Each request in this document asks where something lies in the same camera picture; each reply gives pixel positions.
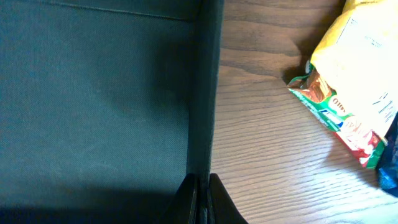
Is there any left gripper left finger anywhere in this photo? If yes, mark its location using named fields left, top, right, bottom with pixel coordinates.
left=158, top=174, right=198, bottom=224

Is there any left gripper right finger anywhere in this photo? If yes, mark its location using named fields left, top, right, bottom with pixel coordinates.
left=208, top=174, right=248, bottom=224

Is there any black gift box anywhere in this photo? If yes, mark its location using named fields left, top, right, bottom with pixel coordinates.
left=1, top=1, right=224, bottom=223

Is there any blue Oreo cookie pack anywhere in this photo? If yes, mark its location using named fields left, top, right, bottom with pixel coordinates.
left=377, top=116, right=397, bottom=198

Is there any yellow snack bag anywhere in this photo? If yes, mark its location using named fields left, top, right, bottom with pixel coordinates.
left=311, top=0, right=397, bottom=137

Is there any red green KitKat bar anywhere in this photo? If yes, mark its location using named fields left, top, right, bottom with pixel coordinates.
left=288, top=61, right=386, bottom=169

